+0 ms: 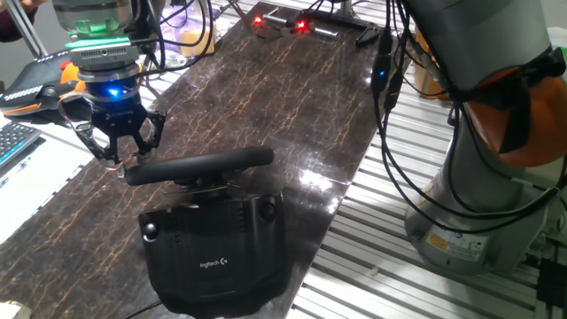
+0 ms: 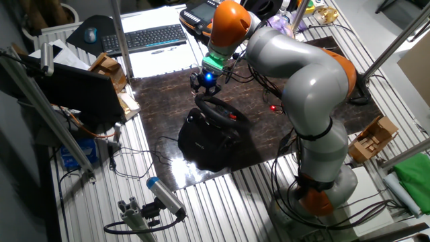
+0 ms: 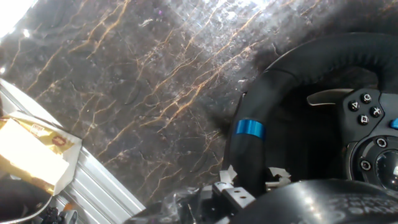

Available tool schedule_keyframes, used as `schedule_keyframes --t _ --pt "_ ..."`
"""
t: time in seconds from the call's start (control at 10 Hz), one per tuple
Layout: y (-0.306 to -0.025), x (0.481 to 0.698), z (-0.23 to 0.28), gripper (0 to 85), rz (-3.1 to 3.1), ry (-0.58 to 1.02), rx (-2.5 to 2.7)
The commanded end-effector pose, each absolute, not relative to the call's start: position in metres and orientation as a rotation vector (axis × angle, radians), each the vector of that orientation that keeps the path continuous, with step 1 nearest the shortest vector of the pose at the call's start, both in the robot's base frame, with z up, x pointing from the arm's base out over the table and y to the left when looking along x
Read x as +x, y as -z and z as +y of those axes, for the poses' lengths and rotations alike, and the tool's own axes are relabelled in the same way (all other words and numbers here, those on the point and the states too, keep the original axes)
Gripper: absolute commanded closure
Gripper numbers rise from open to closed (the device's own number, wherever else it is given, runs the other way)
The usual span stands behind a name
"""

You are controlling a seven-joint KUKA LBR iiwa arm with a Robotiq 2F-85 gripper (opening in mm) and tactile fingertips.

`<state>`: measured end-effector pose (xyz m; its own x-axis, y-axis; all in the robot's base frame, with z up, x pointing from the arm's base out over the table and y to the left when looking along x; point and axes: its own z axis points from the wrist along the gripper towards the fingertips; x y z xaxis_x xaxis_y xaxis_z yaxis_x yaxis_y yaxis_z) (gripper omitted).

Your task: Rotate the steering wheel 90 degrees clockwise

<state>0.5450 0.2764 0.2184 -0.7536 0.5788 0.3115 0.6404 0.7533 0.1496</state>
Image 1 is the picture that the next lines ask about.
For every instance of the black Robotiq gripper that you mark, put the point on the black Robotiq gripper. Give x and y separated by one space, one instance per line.
116 113

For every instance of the black racing steering wheel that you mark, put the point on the black racing steering wheel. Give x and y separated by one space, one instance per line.
199 166

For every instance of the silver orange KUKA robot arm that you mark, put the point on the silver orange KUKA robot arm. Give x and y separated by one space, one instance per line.
474 40

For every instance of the dark red sleeve forearm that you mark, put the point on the dark red sleeve forearm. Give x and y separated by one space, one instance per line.
11 28

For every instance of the black Logitech wheel base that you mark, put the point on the black Logitech wheel base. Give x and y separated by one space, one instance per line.
217 252

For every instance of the bystander bare hand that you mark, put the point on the bystander bare hand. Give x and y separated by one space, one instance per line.
31 3

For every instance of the black computer keyboard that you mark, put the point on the black computer keyboard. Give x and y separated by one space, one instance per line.
15 139

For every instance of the orange black teach pendant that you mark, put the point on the orange black teach pendant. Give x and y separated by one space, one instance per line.
31 84

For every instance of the purple plastic bag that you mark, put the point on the purple plastic bag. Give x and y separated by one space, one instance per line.
177 24

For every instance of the dark marble pattern mat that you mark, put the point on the dark marble pattern mat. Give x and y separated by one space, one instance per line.
266 97

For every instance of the small red LED board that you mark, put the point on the small red LED board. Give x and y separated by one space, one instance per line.
301 25

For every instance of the black silver bar clamp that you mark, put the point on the black silver bar clamp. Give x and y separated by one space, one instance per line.
350 20

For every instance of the small white plastic bit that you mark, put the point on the small white plastic bit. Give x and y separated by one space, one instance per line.
375 271

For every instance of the black plug box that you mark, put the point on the black plug box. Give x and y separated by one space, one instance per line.
553 283

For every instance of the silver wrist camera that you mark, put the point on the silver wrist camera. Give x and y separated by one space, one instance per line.
104 54

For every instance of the green printed camera mount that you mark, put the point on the green printed camera mount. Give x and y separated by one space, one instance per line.
99 31

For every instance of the aluminium frame post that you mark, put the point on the aluminium frame post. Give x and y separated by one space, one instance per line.
24 26

